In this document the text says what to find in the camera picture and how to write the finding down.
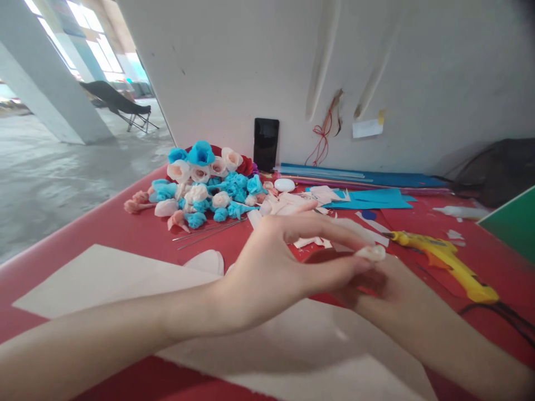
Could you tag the small pink paper rosebud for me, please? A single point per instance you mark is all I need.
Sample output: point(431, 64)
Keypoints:
point(372, 252)

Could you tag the person's left hand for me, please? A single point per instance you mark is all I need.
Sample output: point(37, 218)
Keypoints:
point(259, 275)

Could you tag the pile of paper flowers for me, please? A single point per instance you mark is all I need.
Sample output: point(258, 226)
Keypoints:
point(200, 188)

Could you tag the green board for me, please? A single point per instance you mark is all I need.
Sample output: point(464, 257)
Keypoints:
point(514, 229)

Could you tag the small blue paper disc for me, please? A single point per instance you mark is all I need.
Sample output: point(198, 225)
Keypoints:
point(368, 215)

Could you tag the small white paper scraps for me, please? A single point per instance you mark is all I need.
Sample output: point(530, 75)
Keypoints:
point(455, 237)

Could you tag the window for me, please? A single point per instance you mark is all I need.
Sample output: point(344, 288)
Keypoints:
point(96, 41)

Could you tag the white paper note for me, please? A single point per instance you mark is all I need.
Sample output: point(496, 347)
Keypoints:
point(367, 128)

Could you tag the yellow glue gun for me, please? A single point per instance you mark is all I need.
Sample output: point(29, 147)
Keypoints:
point(443, 255)

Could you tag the person's left index finger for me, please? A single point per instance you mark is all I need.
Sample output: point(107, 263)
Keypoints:
point(330, 234)

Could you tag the white concrete pillar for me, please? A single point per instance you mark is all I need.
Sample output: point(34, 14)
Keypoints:
point(50, 92)

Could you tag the red paper sheet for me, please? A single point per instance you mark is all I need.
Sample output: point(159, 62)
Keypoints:
point(418, 219)

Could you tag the white paper strip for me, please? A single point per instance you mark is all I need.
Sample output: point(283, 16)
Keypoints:
point(377, 229)

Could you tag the black bag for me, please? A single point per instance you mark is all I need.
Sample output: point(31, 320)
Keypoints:
point(501, 171)

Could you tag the person's right fingers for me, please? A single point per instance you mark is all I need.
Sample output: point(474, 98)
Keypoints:
point(370, 280)

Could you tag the white glue bottle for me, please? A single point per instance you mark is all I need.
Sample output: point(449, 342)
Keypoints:
point(462, 212)

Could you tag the person's left middle finger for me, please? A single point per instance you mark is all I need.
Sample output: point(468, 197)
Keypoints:
point(292, 215)

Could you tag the black folding chair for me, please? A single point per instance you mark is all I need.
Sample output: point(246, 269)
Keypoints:
point(121, 104)

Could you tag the person's right hand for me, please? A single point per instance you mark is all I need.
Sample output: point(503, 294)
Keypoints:
point(376, 288)

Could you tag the pile of pink paper scraps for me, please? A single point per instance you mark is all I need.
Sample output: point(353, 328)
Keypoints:
point(292, 204)

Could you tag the cut blue paper sheet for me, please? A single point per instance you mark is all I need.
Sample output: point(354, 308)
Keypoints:
point(368, 199)

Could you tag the person's left thumb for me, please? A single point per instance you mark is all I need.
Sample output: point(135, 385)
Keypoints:
point(334, 271)

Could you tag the large pale pink paper sheet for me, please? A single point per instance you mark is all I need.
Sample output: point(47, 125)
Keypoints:
point(104, 280)

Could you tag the white oval case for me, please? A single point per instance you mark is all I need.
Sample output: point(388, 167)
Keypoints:
point(284, 184)

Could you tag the black smartphone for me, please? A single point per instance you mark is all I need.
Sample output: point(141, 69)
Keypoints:
point(266, 144)

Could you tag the stack of blue paper sheets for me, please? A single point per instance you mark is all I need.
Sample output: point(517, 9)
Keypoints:
point(376, 177)

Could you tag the pale pink petal cutout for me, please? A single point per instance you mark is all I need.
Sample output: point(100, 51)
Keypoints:
point(207, 262)

